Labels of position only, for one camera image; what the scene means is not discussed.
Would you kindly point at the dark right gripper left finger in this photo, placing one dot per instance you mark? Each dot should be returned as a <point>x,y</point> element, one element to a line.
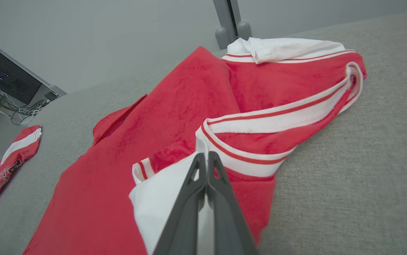
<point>184,219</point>

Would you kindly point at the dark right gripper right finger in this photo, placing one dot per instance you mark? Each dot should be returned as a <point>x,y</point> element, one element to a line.
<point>228,219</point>

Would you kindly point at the red garment white striped trim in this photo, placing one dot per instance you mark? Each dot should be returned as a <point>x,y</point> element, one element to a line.
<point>175,106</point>

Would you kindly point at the red garment with lettering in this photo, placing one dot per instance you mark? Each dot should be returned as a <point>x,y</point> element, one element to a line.
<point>15,156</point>

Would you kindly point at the grey rounded post cap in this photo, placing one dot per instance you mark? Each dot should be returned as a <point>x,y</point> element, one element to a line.
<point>244,31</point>
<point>221,39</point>

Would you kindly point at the grey partition post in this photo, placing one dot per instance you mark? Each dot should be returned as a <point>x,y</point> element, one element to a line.
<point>224,14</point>

